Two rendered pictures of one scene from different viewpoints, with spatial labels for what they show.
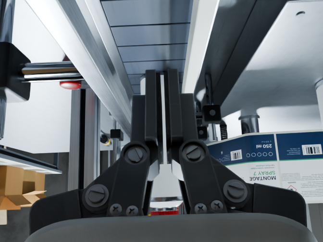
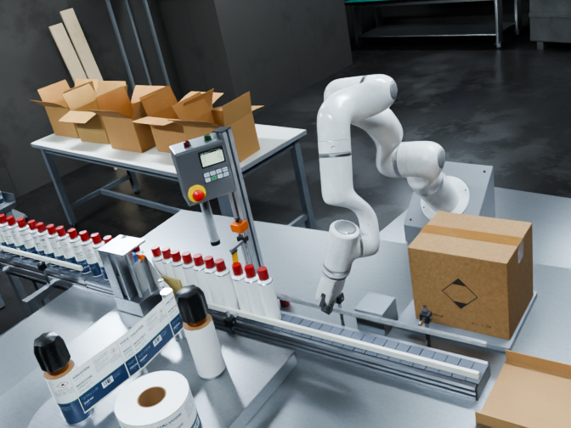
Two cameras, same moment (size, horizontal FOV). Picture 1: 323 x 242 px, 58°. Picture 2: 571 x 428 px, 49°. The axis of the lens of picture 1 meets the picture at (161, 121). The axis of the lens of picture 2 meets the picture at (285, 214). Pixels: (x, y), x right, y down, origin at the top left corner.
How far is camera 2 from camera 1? 188 cm
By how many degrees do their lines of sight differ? 48
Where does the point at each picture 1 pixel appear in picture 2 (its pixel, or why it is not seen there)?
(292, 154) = (164, 330)
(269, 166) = (172, 316)
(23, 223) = (21, 30)
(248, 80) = (245, 340)
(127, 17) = (314, 324)
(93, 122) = not seen: hidden behind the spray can
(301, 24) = (279, 354)
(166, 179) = (271, 288)
